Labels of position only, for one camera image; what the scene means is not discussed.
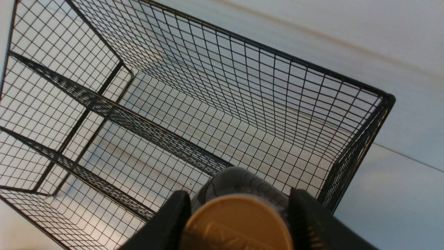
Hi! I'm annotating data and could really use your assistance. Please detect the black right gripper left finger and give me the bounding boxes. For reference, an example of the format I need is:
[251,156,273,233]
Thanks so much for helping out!
[119,191,191,250]

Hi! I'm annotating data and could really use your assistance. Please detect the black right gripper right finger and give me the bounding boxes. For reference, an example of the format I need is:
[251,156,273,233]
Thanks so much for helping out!
[289,189,376,250]

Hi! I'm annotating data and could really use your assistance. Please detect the large amber cooking wine bottle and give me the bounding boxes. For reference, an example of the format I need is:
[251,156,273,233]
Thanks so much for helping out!
[179,166,294,250]

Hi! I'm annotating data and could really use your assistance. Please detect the black wire mesh shelf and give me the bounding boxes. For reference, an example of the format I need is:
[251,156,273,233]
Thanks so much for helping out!
[1,0,395,250]

